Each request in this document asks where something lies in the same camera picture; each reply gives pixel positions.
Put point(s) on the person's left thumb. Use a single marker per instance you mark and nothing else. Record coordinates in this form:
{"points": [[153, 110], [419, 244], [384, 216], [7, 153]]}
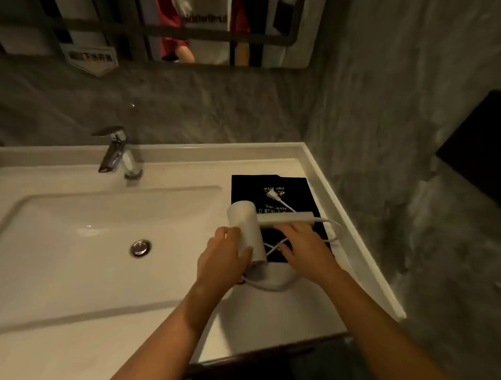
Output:
{"points": [[246, 256]]}

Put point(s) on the dark vanity cabinet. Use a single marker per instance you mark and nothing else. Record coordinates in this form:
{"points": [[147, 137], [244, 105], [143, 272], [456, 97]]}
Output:
{"points": [[266, 362]]}

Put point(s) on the black cloth bag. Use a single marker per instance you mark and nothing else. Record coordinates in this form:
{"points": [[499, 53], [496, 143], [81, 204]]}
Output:
{"points": [[250, 190]]}

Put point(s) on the person's right forearm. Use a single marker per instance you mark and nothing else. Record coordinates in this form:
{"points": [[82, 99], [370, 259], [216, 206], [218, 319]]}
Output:
{"points": [[375, 332]]}

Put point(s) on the person's left forearm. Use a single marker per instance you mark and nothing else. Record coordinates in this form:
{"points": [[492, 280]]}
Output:
{"points": [[176, 332]]}

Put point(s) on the wall mirror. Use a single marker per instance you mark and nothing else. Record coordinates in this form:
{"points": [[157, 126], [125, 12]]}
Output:
{"points": [[148, 27]]}

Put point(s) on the chrome faucet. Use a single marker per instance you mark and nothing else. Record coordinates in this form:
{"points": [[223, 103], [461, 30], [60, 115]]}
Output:
{"points": [[116, 153]]}

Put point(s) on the person's right thumb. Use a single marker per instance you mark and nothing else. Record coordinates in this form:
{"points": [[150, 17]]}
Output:
{"points": [[286, 253]]}

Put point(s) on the chrome drain stopper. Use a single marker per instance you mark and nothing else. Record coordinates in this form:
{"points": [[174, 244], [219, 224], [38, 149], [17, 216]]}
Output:
{"points": [[140, 248]]}

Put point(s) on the white ceramic sink basin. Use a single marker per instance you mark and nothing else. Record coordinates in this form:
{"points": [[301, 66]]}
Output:
{"points": [[86, 254]]}

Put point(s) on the white hair dryer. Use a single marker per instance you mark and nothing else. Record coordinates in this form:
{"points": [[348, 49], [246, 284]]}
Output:
{"points": [[244, 219]]}

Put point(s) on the person's left hand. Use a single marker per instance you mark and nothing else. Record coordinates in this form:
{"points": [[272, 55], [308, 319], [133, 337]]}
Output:
{"points": [[219, 266]]}

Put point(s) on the person's right hand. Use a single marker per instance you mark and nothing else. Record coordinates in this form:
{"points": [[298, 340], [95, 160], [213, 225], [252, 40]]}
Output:
{"points": [[311, 254]]}

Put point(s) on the white sticker on mirror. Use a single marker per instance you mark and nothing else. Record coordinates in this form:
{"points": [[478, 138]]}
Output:
{"points": [[90, 58]]}

